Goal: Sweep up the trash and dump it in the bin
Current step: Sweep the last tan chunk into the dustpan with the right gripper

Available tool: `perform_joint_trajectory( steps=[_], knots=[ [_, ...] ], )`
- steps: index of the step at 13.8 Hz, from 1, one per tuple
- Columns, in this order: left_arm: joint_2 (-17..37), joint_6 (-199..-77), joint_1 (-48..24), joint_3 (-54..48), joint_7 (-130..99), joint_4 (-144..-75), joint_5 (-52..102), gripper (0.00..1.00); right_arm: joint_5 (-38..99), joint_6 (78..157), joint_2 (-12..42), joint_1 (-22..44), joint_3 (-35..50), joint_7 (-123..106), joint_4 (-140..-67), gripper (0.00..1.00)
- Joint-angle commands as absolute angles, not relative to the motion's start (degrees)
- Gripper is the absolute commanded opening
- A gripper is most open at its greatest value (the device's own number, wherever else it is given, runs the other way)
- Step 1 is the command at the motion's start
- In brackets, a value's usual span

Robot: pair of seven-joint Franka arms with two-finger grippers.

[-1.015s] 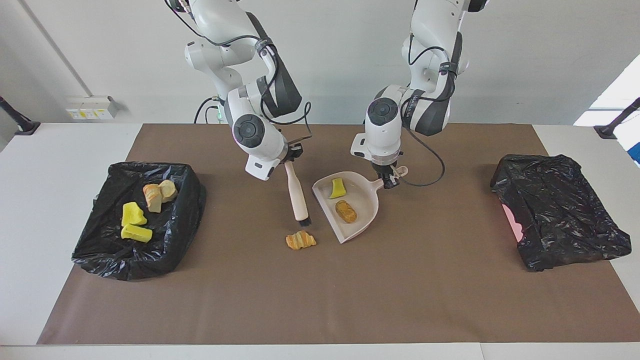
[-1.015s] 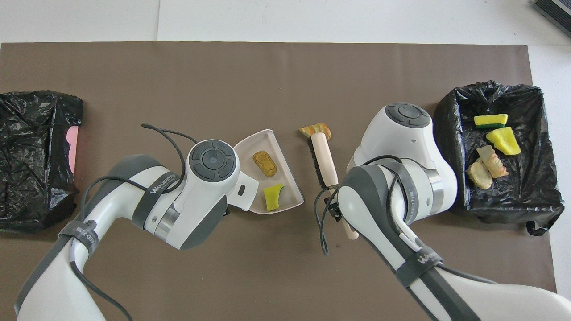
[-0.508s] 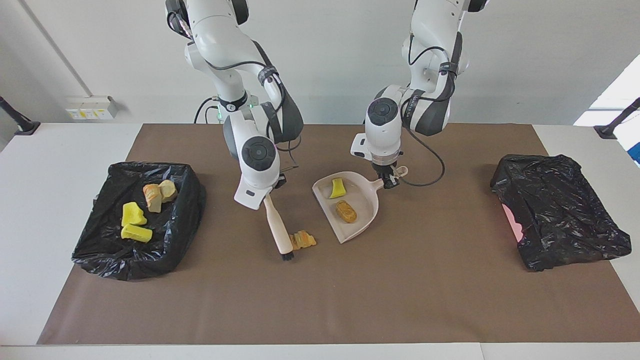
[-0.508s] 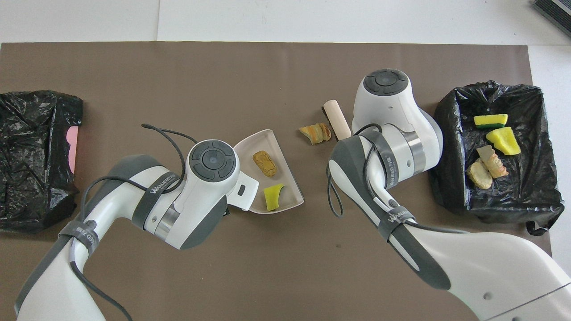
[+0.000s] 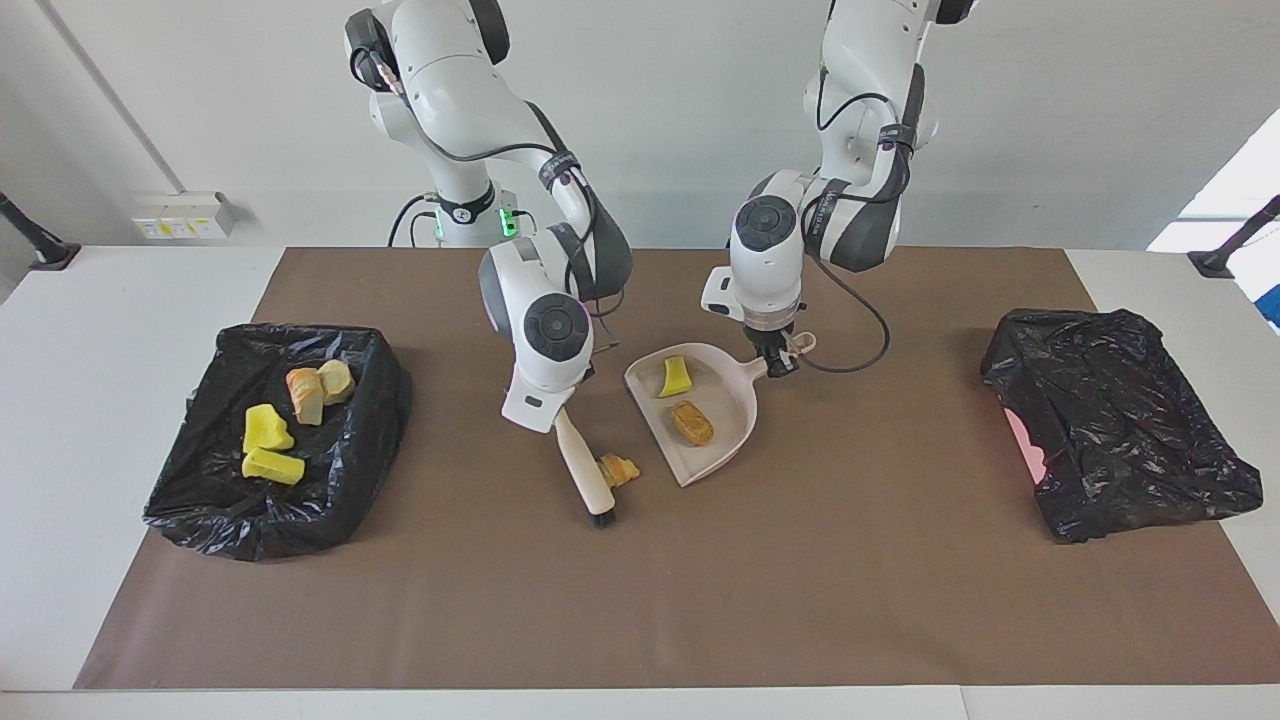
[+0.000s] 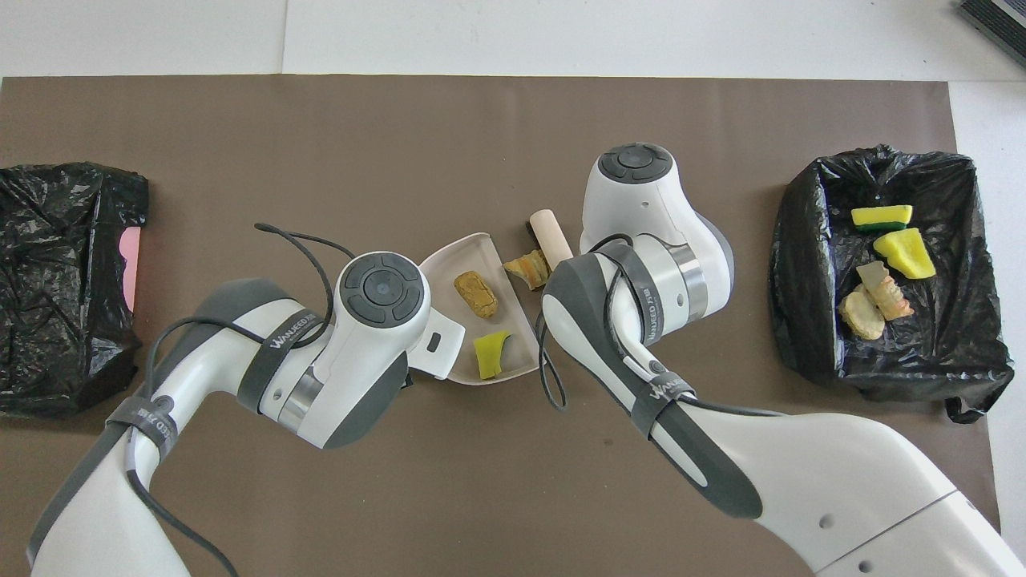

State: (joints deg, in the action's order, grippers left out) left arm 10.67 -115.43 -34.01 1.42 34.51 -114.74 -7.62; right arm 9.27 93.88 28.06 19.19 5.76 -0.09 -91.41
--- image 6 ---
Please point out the pink bin in black bag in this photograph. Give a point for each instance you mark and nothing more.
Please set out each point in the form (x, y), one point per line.
(56, 280)

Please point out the yellow sponge piece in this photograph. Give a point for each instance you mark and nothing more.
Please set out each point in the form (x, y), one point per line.
(490, 356)
(882, 215)
(906, 255)

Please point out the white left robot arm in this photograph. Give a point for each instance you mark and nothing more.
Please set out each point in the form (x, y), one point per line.
(353, 361)

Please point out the brown paper table mat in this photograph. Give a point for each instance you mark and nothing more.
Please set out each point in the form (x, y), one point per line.
(321, 144)

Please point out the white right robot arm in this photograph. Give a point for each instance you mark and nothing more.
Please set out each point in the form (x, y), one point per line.
(641, 208)

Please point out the open bin with black bag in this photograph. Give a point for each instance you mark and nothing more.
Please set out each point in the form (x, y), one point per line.
(946, 336)

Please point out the dark grey ribbed device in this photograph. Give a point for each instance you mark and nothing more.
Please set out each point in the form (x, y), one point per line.
(998, 22)

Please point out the pale cream sponge piece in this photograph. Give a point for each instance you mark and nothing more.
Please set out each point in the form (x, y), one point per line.
(886, 292)
(862, 316)

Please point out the beige plastic dustpan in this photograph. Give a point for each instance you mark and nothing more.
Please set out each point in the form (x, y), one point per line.
(521, 328)

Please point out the beige brush with black bristles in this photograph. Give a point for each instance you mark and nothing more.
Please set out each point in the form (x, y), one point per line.
(551, 232)

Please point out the orange striped sponge piece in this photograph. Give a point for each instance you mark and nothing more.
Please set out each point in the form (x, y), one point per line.
(529, 267)

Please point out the mustard brown sponge piece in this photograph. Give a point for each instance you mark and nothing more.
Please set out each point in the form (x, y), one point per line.
(475, 294)

